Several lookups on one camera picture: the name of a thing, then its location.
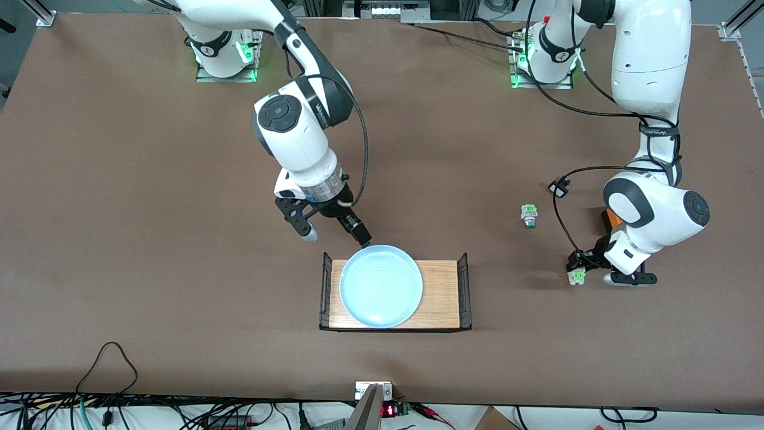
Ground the light blue round plate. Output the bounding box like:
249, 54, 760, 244
340, 244, 424, 328

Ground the brown cardboard piece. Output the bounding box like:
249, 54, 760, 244
475, 406, 520, 430

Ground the silver white connector strip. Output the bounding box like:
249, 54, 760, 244
343, 0, 432, 23

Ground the aluminium corner profile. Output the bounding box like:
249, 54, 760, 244
21, 0, 56, 27
719, 0, 764, 41

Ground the orange button enclosure box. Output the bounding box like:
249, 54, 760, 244
600, 207, 625, 237

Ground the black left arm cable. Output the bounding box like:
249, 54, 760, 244
524, 0, 682, 259

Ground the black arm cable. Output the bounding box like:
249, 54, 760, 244
524, 0, 682, 259
281, 36, 369, 210

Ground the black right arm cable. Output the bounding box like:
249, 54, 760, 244
281, 36, 369, 210

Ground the wooden shelf with wire sides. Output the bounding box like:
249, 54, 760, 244
319, 251, 473, 333

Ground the black curved cable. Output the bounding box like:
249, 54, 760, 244
600, 406, 658, 423

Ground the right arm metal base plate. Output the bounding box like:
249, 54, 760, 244
196, 27, 264, 83

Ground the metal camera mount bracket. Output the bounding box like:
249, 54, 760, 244
346, 381, 395, 430

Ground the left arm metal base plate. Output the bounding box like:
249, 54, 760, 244
509, 33, 575, 90

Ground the black looped cable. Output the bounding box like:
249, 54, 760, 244
76, 342, 139, 396

